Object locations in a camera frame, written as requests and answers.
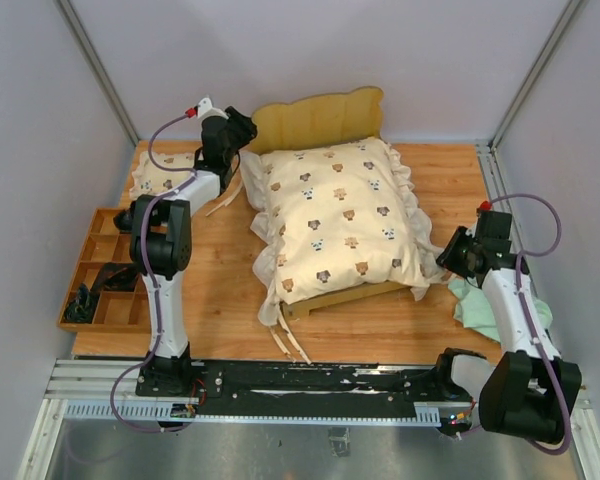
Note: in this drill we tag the dark folded sock middle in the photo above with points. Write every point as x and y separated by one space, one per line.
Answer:
116 277

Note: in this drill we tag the dark patterned sock bottom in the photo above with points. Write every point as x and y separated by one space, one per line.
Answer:
81 309

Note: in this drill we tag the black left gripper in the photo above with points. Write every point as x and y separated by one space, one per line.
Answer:
243 124

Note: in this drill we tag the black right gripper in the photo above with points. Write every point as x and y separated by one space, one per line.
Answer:
446 258

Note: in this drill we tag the cream animal print mattress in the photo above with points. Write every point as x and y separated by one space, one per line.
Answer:
334 218

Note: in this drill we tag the white slotted cable duct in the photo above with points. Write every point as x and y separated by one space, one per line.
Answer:
137 411

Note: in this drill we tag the small animal print pillow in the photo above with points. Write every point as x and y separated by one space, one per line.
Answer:
166 172

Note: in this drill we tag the mint green cloth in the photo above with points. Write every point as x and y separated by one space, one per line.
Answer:
474 312

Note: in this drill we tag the wooden compartment tray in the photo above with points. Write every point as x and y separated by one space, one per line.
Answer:
106 294

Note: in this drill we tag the wooden pet bed frame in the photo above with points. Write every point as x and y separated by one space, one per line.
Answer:
318 121

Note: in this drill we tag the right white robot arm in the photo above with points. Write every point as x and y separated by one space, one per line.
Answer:
531 392

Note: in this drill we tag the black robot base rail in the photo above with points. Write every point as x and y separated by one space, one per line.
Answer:
266 387

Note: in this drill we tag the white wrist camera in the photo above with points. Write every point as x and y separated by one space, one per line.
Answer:
486 215
205 109

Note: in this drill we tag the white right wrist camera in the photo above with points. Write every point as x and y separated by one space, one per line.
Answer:
486 215

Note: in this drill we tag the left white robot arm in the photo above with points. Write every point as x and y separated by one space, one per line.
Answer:
161 243

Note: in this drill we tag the black rolled sock top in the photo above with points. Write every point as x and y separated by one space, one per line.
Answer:
123 221

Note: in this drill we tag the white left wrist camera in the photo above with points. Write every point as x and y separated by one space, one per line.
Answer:
205 109

